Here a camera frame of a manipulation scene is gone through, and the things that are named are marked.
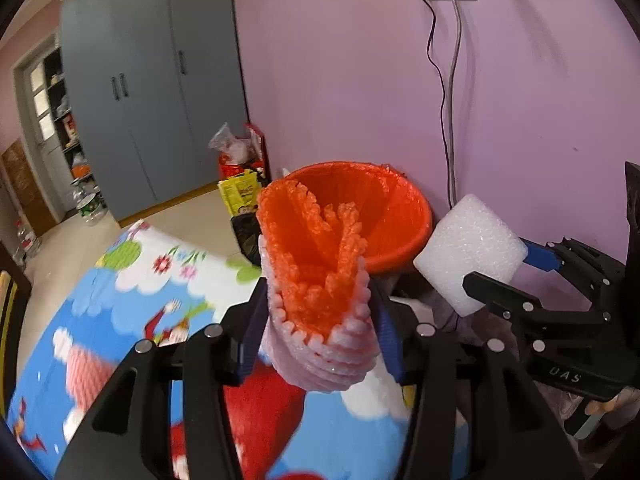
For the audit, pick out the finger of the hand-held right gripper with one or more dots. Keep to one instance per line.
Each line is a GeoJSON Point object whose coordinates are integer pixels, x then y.
{"type": "Point", "coordinates": [500, 297]}
{"type": "Point", "coordinates": [542, 255]}

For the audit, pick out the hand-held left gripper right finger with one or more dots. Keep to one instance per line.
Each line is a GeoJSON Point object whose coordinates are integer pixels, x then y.
{"type": "Point", "coordinates": [392, 355]}

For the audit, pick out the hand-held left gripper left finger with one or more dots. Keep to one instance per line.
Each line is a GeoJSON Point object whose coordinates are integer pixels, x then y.
{"type": "Point", "coordinates": [247, 357]}

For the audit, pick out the white foam block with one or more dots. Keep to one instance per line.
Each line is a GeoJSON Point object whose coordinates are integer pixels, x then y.
{"type": "Point", "coordinates": [470, 255]}

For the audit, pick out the orange pink foam net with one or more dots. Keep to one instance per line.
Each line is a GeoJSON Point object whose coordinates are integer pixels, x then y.
{"type": "Point", "coordinates": [310, 270]}

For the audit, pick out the red trash bin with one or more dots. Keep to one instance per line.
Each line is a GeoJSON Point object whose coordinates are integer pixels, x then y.
{"type": "Point", "coordinates": [400, 220]}

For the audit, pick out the dark furniture edge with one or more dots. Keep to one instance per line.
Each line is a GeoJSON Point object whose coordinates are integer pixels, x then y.
{"type": "Point", "coordinates": [632, 210]}

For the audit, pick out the printed cartoon blanket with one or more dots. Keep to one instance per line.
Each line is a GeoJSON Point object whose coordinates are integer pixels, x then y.
{"type": "Point", "coordinates": [100, 285]}

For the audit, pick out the yellow printed shopping bag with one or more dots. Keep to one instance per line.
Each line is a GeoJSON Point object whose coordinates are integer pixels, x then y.
{"type": "Point", "coordinates": [240, 192]}

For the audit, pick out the red paper bag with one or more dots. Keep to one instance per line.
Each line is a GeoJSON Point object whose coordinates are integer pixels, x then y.
{"type": "Point", "coordinates": [257, 145]}

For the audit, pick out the large clear water bottle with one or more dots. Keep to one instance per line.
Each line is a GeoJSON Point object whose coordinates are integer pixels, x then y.
{"type": "Point", "coordinates": [27, 237]}
{"type": "Point", "coordinates": [92, 207]}

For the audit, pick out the clear plastic bag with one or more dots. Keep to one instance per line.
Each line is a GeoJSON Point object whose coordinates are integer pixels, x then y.
{"type": "Point", "coordinates": [227, 142]}

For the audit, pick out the dark wooden chair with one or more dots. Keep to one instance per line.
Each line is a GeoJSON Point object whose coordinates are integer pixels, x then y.
{"type": "Point", "coordinates": [10, 305]}

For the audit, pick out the brown wooden cabinet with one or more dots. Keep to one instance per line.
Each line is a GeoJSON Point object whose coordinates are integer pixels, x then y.
{"type": "Point", "coordinates": [27, 190]}

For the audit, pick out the grey door with glass panes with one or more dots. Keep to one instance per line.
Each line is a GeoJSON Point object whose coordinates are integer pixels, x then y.
{"type": "Point", "coordinates": [47, 150]}

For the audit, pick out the grey wardrobe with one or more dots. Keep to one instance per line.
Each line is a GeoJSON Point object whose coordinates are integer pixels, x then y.
{"type": "Point", "coordinates": [150, 85]}

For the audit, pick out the dark shelf unit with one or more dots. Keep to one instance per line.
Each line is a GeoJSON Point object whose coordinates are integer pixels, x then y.
{"type": "Point", "coordinates": [70, 120]}

